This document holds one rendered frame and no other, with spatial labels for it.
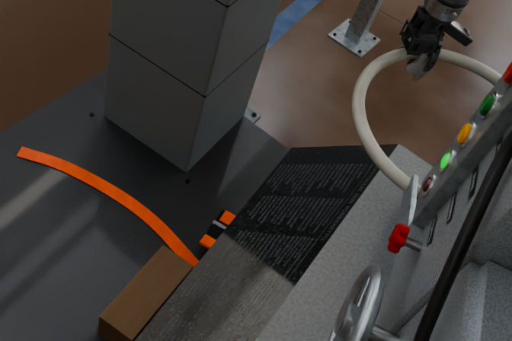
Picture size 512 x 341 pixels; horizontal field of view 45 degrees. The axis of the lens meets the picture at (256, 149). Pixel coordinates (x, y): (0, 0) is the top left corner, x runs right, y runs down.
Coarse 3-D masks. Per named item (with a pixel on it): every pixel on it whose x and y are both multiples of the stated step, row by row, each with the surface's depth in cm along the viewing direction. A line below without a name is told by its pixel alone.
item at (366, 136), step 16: (384, 64) 150; (464, 64) 157; (480, 64) 157; (368, 80) 145; (496, 80) 156; (352, 96) 143; (352, 112) 140; (368, 128) 137; (368, 144) 134; (384, 160) 132; (400, 176) 131
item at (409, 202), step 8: (416, 176) 130; (416, 184) 127; (408, 192) 126; (416, 192) 124; (408, 200) 123; (416, 200) 130; (408, 208) 120; (400, 216) 124; (408, 216) 116; (408, 224) 114
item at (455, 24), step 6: (450, 24) 148; (456, 24) 151; (444, 30) 149; (450, 30) 149; (456, 30) 149; (462, 30) 152; (468, 30) 153; (450, 36) 151; (456, 36) 151; (462, 36) 151; (468, 36) 152; (462, 42) 153; (468, 42) 153
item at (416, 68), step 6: (426, 54) 154; (420, 60) 154; (426, 60) 154; (408, 66) 155; (414, 66) 156; (420, 66) 156; (414, 72) 157; (420, 72) 157; (426, 72) 157; (414, 78) 160
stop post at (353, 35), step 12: (360, 0) 286; (372, 0) 282; (360, 12) 290; (372, 12) 286; (348, 24) 309; (360, 24) 293; (336, 36) 301; (348, 36) 301; (360, 36) 297; (372, 36) 308; (348, 48) 298; (360, 48) 300
